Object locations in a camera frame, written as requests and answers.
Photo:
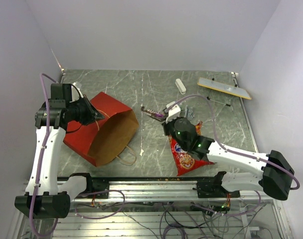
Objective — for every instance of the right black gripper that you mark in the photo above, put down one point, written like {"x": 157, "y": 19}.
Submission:
{"x": 166, "y": 125}

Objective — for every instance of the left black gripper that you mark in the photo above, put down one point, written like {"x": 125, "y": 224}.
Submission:
{"x": 92, "y": 112}

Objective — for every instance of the silver foil snack packet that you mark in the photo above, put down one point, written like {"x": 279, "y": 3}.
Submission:
{"x": 188, "y": 113}

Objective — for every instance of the red paper bag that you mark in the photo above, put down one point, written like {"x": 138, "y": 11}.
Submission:
{"x": 104, "y": 140}

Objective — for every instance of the red snack bag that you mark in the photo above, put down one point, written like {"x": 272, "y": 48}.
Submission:
{"x": 189, "y": 148}

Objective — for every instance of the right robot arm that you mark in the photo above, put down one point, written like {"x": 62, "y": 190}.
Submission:
{"x": 265, "y": 172}

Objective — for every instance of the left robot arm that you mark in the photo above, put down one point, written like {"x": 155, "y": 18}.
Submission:
{"x": 44, "y": 198}

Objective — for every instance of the white rectangular device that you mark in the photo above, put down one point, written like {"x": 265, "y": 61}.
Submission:
{"x": 181, "y": 87}

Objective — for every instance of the yellow-edged tablet on stand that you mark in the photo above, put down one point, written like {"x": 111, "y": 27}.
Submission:
{"x": 224, "y": 88}

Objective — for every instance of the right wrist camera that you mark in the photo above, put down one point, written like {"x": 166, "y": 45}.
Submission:
{"x": 173, "y": 111}

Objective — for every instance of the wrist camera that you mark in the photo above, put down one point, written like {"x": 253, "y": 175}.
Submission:
{"x": 173, "y": 111}
{"x": 76, "y": 93}

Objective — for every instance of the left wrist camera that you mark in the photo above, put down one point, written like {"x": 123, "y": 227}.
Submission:
{"x": 76, "y": 93}

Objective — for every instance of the aluminium rail frame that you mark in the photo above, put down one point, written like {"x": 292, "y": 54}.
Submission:
{"x": 163, "y": 208}

